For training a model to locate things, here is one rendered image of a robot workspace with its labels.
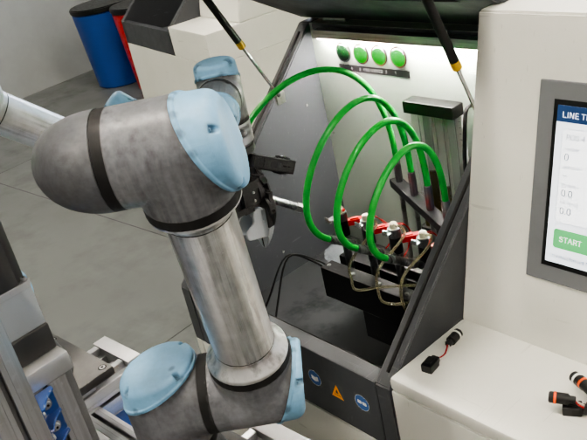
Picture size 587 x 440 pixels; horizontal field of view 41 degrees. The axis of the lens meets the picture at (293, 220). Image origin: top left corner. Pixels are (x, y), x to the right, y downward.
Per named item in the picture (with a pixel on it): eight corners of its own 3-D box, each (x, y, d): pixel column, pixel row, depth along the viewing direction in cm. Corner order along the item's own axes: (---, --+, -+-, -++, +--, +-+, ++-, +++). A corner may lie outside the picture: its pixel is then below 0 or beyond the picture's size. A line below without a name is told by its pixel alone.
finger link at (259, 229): (246, 257, 146) (235, 213, 142) (270, 243, 149) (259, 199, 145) (257, 261, 143) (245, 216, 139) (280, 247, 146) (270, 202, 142)
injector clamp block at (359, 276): (331, 319, 190) (320, 266, 184) (359, 299, 196) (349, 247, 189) (443, 369, 166) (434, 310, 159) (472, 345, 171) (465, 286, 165)
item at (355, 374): (204, 342, 200) (189, 290, 193) (218, 333, 202) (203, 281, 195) (386, 446, 155) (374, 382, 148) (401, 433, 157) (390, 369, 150)
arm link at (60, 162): (6, 241, 84) (120, 164, 131) (106, 222, 83) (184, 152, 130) (-25, 134, 81) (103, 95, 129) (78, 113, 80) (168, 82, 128)
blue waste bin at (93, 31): (82, 88, 781) (57, 11, 747) (130, 68, 817) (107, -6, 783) (116, 92, 741) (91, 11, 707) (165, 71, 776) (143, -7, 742)
